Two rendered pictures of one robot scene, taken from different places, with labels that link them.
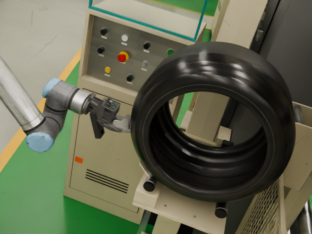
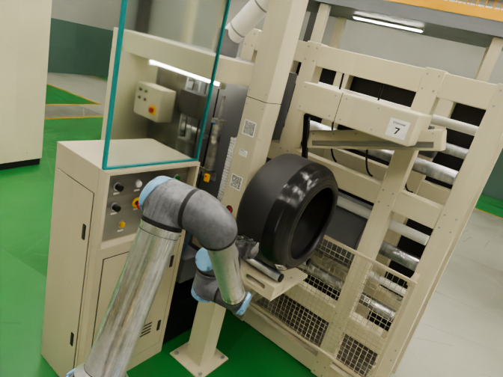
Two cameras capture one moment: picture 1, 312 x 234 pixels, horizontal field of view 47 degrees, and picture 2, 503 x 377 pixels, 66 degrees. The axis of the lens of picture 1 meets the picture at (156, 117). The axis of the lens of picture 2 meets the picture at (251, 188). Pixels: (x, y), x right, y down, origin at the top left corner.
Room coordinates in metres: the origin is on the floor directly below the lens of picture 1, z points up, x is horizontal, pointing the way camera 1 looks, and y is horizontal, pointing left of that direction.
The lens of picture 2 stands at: (0.53, 1.54, 1.87)
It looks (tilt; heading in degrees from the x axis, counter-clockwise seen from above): 19 degrees down; 295
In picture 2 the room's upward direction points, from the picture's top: 15 degrees clockwise
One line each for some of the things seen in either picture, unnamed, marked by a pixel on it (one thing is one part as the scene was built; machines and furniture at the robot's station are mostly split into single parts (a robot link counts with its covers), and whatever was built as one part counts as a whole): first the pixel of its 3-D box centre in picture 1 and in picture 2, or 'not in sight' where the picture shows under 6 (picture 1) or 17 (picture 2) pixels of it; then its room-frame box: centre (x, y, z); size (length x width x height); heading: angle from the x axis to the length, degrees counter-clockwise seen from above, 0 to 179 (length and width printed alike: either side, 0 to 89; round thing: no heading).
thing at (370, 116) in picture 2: not in sight; (361, 112); (1.00, -0.48, 1.71); 0.61 x 0.25 x 0.15; 172
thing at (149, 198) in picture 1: (157, 172); (249, 271); (1.18, -0.07, 0.83); 0.36 x 0.09 x 0.06; 172
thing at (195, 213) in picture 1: (186, 189); (263, 269); (1.16, -0.20, 0.80); 0.37 x 0.36 x 0.02; 82
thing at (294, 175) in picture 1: (295, 146); not in sight; (1.33, -0.61, 1.05); 0.20 x 0.15 x 0.30; 172
